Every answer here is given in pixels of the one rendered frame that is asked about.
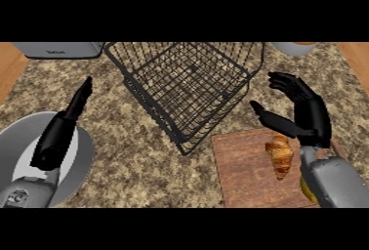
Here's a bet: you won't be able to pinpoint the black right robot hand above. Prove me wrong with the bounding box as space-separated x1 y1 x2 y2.
248 71 333 149

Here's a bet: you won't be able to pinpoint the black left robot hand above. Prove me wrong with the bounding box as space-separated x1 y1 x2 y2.
29 76 93 172

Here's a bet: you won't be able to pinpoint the golden brown croissant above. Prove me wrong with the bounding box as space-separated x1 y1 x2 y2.
264 132 295 182

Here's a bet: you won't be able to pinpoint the brown wooden cutting board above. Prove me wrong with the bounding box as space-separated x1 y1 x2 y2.
211 127 349 209

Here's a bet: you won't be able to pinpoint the grey round plate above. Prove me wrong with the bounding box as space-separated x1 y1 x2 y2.
0 110 96 208

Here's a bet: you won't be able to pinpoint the pale grey round container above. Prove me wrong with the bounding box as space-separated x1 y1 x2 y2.
270 41 318 58

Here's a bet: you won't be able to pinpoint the yellow banana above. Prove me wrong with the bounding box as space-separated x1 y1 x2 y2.
298 177 320 204

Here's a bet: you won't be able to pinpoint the black wire tiered basket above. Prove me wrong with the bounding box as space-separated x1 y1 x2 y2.
101 41 267 156

